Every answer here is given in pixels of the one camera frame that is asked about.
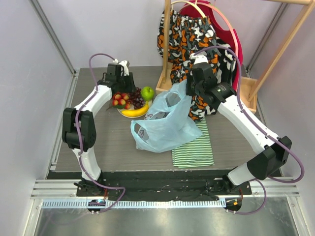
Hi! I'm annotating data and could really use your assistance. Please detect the red lychee bunch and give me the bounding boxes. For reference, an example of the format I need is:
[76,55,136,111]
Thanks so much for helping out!
[107,92,131,110]

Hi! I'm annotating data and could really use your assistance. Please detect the purple red grape bunch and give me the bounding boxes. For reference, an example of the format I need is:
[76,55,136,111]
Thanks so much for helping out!
[128,87,145,110]

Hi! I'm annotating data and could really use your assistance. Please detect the light blue plastic bag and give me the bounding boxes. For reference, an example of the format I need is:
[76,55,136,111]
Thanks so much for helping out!
[130,81,202,153]

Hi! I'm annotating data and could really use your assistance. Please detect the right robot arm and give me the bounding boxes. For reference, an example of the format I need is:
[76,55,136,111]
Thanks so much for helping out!
[187,62,292,194]

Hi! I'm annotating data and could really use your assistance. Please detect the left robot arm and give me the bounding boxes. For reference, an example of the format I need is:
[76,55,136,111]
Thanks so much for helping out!
[62,60,136,196]

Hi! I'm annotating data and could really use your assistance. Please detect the black white patterned garment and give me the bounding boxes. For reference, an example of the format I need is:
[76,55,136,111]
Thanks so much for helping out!
[204,36,238,116]

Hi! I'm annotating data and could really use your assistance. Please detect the green apple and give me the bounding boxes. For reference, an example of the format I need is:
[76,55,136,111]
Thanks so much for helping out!
[140,87,155,101]

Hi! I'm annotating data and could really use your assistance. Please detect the yellow banana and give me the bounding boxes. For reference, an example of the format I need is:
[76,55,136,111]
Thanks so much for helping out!
[121,102,149,118]

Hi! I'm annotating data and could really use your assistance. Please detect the round fruit plate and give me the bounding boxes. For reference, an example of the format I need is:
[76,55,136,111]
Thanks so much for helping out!
[112,87,155,118]

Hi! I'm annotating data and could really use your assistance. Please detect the orange camouflage pants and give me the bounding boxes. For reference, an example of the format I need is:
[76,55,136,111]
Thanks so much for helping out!
[157,9,219,123]

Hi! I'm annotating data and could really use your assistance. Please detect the wooden clothes rack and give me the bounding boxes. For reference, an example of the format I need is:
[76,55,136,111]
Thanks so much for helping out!
[156,0,315,113]

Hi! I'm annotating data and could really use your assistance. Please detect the red garment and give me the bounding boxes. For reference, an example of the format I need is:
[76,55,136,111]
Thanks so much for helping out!
[179,0,244,91]

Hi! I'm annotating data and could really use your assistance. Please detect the green striped folded cloth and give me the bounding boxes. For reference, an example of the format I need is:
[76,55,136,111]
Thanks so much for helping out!
[172,118,215,168]

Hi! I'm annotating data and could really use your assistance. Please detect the wooden clothes hanger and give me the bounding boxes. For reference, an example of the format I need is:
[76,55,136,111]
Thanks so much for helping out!
[170,0,206,18]

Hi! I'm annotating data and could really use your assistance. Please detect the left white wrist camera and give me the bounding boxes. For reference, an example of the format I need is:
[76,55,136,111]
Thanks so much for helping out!
[113,59,129,76]

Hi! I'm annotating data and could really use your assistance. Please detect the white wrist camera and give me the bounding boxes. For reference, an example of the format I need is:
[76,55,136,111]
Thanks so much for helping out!
[189,54,208,65]
[113,59,129,76]

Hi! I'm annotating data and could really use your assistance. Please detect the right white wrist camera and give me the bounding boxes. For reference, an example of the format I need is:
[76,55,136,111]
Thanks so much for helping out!
[189,54,208,65]

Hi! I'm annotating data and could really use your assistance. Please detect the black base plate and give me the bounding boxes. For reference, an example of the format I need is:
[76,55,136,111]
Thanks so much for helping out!
[47,170,252,202]

